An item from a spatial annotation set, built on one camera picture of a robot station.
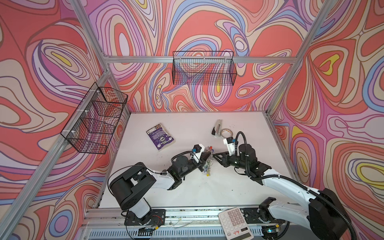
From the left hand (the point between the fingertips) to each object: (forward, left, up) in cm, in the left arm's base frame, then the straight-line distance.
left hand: (212, 153), depth 78 cm
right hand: (-1, -2, -4) cm, 4 cm away
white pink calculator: (-30, -9, -15) cm, 35 cm away
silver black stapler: (+28, -7, -14) cm, 32 cm away
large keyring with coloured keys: (-3, +2, -3) cm, 4 cm away
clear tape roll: (+26, -14, -17) cm, 34 cm away
